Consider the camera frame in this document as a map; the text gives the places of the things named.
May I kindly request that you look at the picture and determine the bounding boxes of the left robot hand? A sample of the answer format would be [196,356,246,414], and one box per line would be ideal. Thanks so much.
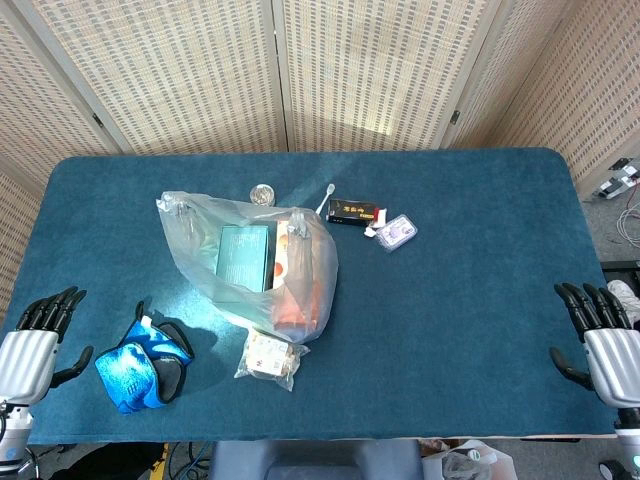
[0,285,95,407]

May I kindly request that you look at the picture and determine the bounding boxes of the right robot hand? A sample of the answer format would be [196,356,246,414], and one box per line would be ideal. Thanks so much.
[548,282,640,409]

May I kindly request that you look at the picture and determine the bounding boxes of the clear plastic bag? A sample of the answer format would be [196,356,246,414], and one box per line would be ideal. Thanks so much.
[155,189,340,345]

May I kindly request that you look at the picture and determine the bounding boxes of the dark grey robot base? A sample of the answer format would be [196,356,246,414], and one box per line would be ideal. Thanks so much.
[209,439,425,480]

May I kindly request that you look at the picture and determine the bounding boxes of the black cloth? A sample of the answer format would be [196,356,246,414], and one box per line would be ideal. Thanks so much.
[49,442,169,480]

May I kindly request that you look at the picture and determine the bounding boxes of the crumpled plastic bag on floor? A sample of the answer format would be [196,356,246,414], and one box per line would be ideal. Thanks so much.
[422,438,516,480]

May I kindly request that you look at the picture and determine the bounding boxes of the white sneaker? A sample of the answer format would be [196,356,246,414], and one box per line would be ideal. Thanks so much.
[607,279,640,329]

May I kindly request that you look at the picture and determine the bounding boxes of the black caster wheel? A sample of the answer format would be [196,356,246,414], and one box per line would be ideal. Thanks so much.
[599,459,630,480]

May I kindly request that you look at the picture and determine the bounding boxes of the blue black neoprene brace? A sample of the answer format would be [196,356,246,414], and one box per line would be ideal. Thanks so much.
[93,300,196,415]

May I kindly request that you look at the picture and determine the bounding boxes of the teal table cover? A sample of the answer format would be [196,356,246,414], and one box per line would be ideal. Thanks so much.
[0,146,619,446]

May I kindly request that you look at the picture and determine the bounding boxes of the electronics on floor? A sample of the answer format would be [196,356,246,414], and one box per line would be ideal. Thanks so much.
[592,157,640,200]

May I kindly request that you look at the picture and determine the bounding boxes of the teal cardboard box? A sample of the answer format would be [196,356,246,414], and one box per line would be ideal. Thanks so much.
[214,224,274,294]

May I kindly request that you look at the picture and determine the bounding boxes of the pastry in clear wrapper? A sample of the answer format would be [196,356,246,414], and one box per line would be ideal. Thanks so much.
[233,327,311,393]

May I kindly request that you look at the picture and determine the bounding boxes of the clear case purple cards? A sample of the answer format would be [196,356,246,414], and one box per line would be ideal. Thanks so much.
[374,213,420,254]

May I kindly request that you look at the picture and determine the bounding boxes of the orange cardboard box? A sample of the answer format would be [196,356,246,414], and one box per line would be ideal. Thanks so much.
[272,219,321,331]

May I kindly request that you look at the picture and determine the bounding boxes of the small red white packet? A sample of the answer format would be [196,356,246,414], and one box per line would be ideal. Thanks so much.
[363,207,389,239]

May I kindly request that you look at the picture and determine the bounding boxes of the round metal tin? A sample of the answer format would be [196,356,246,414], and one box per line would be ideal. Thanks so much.
[249,183,276,206]

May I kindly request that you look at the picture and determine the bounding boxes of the black box gold lettering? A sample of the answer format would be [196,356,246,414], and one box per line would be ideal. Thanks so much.
[325,198,377,225]

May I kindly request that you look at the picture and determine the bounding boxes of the white toothbrush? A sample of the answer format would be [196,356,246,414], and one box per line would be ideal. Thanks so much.
[314,183,336,216]

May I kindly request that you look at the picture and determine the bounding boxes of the woven folding screen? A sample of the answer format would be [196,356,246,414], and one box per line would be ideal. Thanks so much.
[0,0,640,321]

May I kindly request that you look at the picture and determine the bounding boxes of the black metal frame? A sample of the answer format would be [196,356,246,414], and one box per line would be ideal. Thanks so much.
[599,259,640,286]

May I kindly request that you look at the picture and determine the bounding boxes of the white floor cables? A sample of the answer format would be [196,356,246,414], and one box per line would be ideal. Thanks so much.
[615,197,640,246]

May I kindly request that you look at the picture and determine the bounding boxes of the blue floor cable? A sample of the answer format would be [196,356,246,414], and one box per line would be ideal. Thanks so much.
[169,442,214,480]

